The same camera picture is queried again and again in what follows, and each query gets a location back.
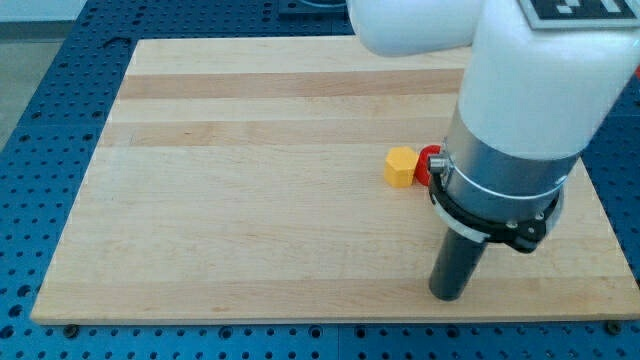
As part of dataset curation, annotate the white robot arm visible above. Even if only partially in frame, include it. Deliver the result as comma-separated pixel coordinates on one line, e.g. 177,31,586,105
347,0,639,222

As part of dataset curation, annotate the yellow hexagonal block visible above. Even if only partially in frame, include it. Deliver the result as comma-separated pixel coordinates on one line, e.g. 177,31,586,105
383,146,419,188

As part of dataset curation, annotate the light wooden board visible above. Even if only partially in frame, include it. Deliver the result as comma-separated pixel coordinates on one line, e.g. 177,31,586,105
31,36,639,325

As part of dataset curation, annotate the red round block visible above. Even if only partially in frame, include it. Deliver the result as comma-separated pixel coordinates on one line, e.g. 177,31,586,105
414,144,441,187

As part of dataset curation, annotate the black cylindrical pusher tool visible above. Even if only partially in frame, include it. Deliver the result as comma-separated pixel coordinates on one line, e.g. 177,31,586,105
429,229,487,301

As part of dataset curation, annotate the black white fiducial tag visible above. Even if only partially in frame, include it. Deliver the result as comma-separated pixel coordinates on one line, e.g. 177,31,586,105
518,0,639,30

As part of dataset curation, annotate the black mounting ring bracket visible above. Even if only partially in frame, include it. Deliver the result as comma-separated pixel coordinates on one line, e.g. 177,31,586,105
428,175,564,254

